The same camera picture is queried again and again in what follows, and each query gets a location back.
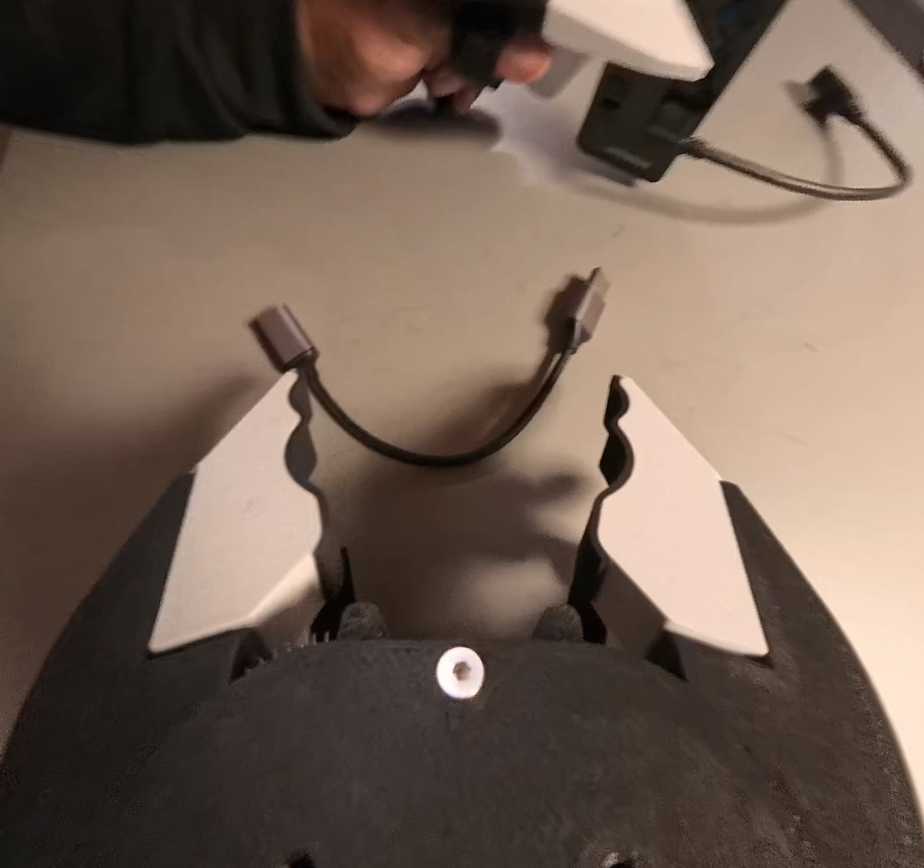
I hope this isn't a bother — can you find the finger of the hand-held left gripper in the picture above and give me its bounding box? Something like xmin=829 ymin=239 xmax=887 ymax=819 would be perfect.
xmin=484 ymin=0 xmax=717 ymax=84

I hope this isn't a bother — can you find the short grey braided USB cable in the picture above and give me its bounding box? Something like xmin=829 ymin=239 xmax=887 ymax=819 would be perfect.
xmin=249 ymin=268 xmax=611 ymax=466

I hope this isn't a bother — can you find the person's left hand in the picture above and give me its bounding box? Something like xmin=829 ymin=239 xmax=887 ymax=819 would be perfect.
xmin=296 ymin=0 xmax=557 ymax=118

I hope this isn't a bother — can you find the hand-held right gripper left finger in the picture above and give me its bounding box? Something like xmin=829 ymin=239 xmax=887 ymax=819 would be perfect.
xmin=148 ymin=373 xmax=332 ymax=656

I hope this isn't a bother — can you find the black USB hub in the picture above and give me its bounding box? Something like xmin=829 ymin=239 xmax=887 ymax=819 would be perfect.
xmin=577 ymin=0 xmax=827 ymax=185

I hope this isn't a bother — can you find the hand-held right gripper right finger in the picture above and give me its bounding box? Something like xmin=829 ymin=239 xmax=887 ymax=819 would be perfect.
xmin=566 ymin=375 xmax=770 ymax=658

